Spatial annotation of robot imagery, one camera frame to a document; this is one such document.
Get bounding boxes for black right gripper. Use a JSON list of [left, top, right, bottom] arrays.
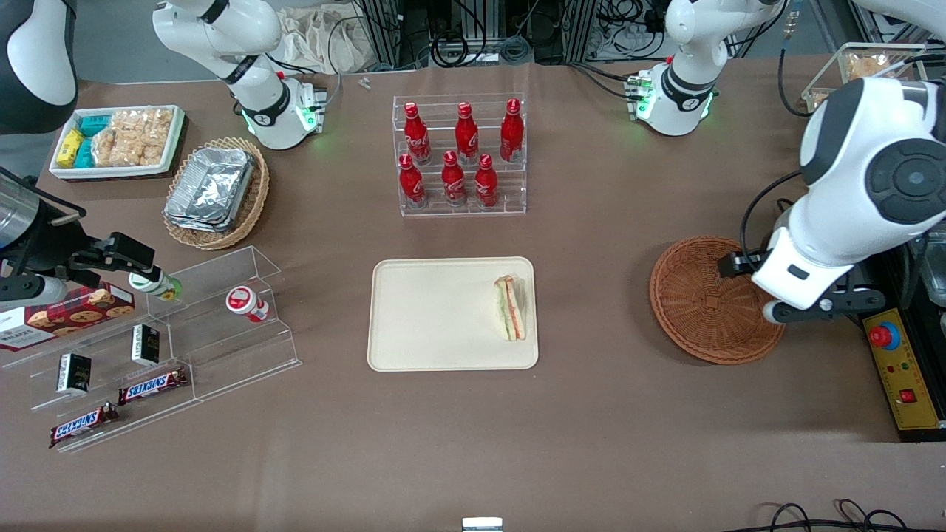
[[0, 197, 157, 290]]

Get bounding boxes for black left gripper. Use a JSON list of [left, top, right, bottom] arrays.
[[715, 250, 886, 324]]

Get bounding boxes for plastic-wrapped triangle sandwich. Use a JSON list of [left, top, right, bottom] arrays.
[[493, 275, 528, 342]]

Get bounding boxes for brown wicker basket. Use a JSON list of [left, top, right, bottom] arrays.
[[649, 235, 789, 366]]

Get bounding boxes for white rectangular snack tray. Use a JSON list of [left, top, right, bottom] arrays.
[[48, 104, 188, 182]]

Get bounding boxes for light oval wicker basket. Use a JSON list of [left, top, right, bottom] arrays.
[[162, 136, 270, 251]]

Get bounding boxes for cream plastic tray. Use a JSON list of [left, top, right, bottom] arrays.
[[367, 256, 540, 372]]

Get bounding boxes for green-capped small bottle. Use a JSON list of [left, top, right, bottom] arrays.
[[128, 270, 183, 302]]

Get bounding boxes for red chocolate cookie box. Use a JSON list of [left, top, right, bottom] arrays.
[[0, 281, 137, 352]]

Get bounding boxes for small black box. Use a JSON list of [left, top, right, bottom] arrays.
[[57, 353, 92, 393], [132, 324, 161, 367]]

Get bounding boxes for rice cracker bag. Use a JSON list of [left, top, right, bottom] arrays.
[[92, 126, 143, 168], [111, 108, 175, 166]]

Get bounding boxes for stacked aluminium foil containers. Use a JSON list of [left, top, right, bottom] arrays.
[[163, 146, 256, 234]]

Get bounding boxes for yellow snack pack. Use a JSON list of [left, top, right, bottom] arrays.
[[57, 129, 84, 168]]

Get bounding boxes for red-capped white drink bottle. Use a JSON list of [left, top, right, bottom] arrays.
[[225, 286, 271, 324]]

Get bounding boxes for Snickers chocolate bar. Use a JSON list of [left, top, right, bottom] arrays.
[[49, 402, 120, 449], [118, 367, 190, 406]]

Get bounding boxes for clear acrylic step shelf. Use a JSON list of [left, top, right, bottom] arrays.
[[0, 245, 302, 453]]

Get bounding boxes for yellow emergency stop box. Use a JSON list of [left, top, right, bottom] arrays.
[[862, 307, 946, 431]]

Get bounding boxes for red cola bottle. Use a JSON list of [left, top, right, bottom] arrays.
[[403, 101, 432, 165], [500, 98, 525, 163], [455, 101, 480, 165], [474, 153, 499, 208], [398, 153, 426, 208], [441, 150, 467, 207]]

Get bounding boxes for clear acrylic bottle rack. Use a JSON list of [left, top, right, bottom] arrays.
[[392, 92, 528, 217]]

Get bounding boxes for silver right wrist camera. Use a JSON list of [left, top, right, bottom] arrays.
[[0, 276, 69, 309]]

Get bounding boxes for black base cables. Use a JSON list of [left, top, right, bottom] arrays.
[[565, 61, 641, 101]]

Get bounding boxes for white wire rack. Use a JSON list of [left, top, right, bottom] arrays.
[[802, 42, 929, 113]]

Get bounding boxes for black floor cables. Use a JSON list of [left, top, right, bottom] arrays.
[[739, 499, 946, 532]]

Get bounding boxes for aluminium profile frame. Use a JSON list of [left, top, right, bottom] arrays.
[[358, 0, 415, 71]]

